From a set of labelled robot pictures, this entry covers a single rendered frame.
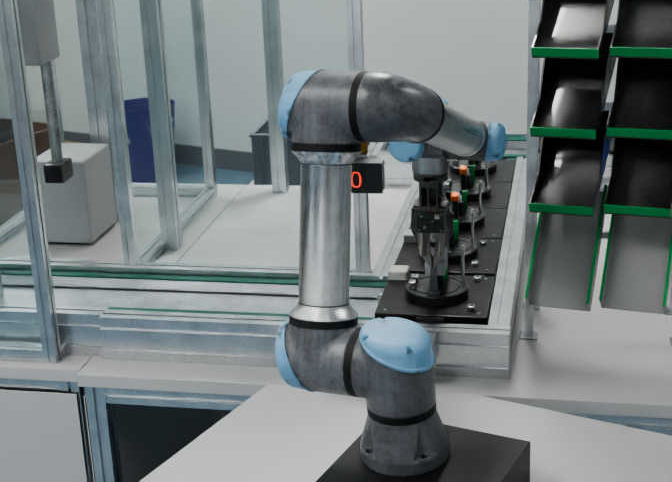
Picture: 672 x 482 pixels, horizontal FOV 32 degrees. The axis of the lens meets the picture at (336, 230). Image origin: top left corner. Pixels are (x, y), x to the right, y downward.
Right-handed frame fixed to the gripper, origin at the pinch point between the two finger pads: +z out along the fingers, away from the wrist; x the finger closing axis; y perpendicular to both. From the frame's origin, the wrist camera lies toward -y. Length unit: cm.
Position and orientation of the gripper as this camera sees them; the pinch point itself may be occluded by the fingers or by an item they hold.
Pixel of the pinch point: (432, 260)
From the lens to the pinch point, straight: 249.5
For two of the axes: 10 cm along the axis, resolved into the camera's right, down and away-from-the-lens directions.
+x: 9.8, 0.3, -1.9
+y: -1.9, 3.2, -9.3
